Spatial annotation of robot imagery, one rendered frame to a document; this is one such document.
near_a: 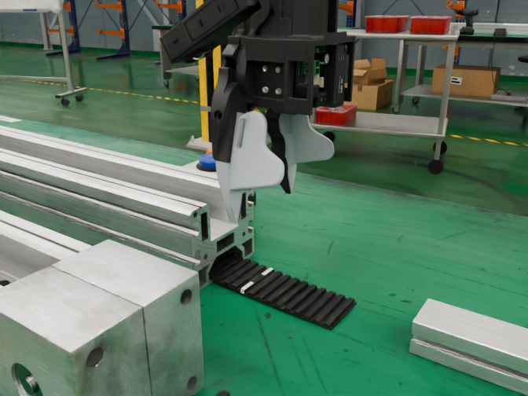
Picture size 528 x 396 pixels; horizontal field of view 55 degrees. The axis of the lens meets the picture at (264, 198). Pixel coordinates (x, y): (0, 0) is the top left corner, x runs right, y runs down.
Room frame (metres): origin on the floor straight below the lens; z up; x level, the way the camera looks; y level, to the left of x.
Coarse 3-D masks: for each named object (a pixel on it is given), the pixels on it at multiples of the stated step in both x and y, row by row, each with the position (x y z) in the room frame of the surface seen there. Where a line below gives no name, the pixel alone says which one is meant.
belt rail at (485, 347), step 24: (432, 312) 0.34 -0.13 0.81; (456, 312) 0.34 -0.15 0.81; (432, 336) 0.32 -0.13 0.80; (456, 336) 0.31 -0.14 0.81; (480, 336) 0.31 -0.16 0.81; (504, 336) 0.31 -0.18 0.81; (432, 360) 0.32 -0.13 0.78; (456, 360) 0.31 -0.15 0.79; (480, 360) 0.31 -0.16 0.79; (504, 360) 0.29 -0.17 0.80; (504, 384) 0.29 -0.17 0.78
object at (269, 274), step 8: (264, 272) 0.45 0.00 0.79; (272, 272) 0.45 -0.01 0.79; (280, 272) 0.45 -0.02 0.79; (256, 280) 0.43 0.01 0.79; (264, 280) 0.43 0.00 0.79; (272, 280) 0.43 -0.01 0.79; (240, 288) 0.42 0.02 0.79; (248, 288) 0.42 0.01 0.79; (256, 288) 0.42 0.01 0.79; (264, 288) 0.42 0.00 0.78
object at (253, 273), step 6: (252, 264) 0.46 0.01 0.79; (240, 270) 0.45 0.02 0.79; (246, 270) 0.45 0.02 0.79; (252, 270) 0.45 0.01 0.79; (258, 270) 0.45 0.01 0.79; (264, 270) 0.45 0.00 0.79; (234, 276) 0.44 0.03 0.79; (240, 276) 0.44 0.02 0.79; (246, 276) 0.44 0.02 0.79; (252, 276) 0.44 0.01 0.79; (222, 282) 0.43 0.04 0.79; (228, 282) 0.43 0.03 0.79; (234, 282) 0.43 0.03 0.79; (240, 282) 0.43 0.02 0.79; (246, 282) 0.43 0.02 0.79; (234, 288) 0.42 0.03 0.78
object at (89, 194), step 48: (0, 144) 0.72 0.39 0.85; (48, 144) 0.66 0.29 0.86; (0, 192) 0.62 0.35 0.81; (48, 192) 0.54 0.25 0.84; (96, 192) 0.49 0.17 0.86; (144, 192) 0.47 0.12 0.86; (192, 192) 0.51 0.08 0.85; (96, 240) 0.50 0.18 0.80; (144, 240) 0.47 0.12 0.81; (192, 240) 0.42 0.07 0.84; (240, 240) 0.48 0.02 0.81
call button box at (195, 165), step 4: (188, 164) 0.64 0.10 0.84; (192, 164) 0.64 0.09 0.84; (196, 164) 0.63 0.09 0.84; (192, 168) 0.63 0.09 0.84; (196, 168) 0.63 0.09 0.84; (200, 168) 0.62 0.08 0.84; (204, 168) 0.62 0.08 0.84; (208, 168) 0.62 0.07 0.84; (212, 168) 0.62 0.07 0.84; (208, 172) 0.61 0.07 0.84; (212, 172) 0.61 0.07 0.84; (216, 172) 0.61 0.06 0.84; (248, 196) 0.63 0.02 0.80; (252, 196) 0.64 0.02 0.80; (248, 200) 0.63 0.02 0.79; (252, 200) 0.64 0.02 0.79
